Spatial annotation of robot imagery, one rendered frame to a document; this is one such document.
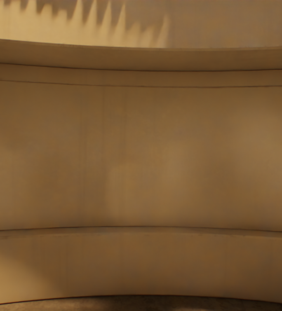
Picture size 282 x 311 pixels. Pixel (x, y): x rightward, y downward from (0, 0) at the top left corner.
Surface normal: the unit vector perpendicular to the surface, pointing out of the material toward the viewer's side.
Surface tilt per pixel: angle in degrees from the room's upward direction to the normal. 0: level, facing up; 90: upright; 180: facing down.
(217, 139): 90
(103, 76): 90
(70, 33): 90
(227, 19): 90
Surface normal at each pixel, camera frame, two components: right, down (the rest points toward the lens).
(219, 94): -0.13, 0.02
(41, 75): 0.23, 0.02
